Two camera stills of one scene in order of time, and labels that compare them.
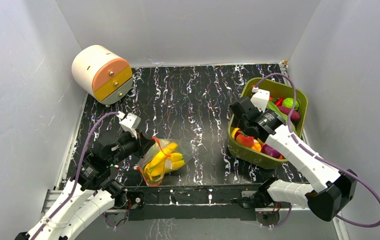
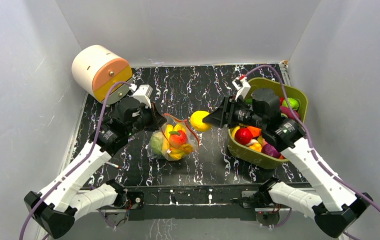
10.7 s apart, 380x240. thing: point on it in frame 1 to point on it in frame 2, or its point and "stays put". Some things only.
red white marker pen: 118,167 stays put
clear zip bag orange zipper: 166,157 to 177,140
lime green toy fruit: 288,102 stays put
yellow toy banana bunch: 164,161 to 180,151
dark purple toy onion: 267,150 stays put
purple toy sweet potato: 295,116 stays put
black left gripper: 143,143 to 157,119
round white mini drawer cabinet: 107,76 stays put
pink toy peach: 247,141 to 176,140
